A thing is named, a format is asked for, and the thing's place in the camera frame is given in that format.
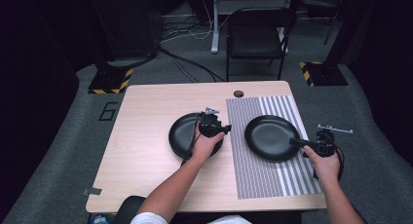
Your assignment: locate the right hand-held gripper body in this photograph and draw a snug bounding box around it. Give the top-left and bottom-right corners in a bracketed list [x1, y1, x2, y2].
[313, 124, 354, 159]

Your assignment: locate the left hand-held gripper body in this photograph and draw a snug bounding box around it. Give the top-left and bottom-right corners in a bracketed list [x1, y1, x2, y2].
[198, 107, 225, 138]

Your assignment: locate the black round plate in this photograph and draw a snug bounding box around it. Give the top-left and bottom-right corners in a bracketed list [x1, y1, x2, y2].
[168, 112, 225, 160]
[244, 114, 302, 164]

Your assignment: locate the person's left hand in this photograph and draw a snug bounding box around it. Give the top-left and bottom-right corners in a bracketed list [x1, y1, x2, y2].
[191, 125, 226, 166]

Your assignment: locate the person's right hand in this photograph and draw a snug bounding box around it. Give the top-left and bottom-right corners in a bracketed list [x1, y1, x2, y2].
[303, 145, 342, 186]

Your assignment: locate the grey white striped placemat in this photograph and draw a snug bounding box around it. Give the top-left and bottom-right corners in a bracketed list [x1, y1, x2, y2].
[226, 94, 323, 200]

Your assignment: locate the black stand base striped tape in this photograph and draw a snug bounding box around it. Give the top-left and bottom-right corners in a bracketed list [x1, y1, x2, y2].
[88, 66, 134, 95]
[299, 60, 349, 88]

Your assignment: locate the person's white clothing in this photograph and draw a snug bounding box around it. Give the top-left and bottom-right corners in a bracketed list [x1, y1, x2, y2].
[207, 214, 253, 224]

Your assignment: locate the black folding chair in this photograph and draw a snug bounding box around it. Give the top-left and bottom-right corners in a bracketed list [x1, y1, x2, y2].
[225, 7, 297, 82]

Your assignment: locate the black tape floor marking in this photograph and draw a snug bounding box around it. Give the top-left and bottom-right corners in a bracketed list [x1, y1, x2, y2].
[97, 101, 119, 122]

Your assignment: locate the person's white sleeve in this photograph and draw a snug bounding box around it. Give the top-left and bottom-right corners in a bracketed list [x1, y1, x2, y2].
[130, 211, 169, 224]

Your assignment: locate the dark rounded object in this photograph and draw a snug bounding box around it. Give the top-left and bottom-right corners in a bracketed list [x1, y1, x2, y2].
[111, 195, 148, 224]

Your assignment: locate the large black box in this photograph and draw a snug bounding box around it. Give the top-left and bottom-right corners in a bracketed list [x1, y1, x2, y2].
[87, 0, 164, 61]

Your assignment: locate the grey tape strip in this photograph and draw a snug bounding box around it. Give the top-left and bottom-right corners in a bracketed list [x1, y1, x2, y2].
[82, 187, 103, 197]

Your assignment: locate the blue white object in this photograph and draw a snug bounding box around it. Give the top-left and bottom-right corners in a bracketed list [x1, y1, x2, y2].
[88, 213, 105, 224]

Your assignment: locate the right hand-held gripper cable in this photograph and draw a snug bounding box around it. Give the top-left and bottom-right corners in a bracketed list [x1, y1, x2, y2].
[311, 145, 346, 183]

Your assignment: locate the hand-held gripper cable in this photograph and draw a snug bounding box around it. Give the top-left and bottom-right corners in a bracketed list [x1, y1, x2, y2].
[180, 112, 203, 168]
[311, 145, 346, 183]

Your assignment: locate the left hand-held gripper cable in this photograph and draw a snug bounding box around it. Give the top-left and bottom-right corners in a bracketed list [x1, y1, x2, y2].
[180, 112, 203, 168]

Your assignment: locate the thick black floor cable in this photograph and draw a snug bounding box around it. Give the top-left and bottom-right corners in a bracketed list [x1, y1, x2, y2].
[106, 46, 226, 84]

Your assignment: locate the bundle of thin cables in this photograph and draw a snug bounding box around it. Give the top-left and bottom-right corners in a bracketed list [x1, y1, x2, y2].
[160, 0, 213, 44]

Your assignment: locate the white desk frame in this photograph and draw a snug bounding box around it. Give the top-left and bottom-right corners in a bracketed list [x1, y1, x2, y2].
[210, 0, 293, 55]

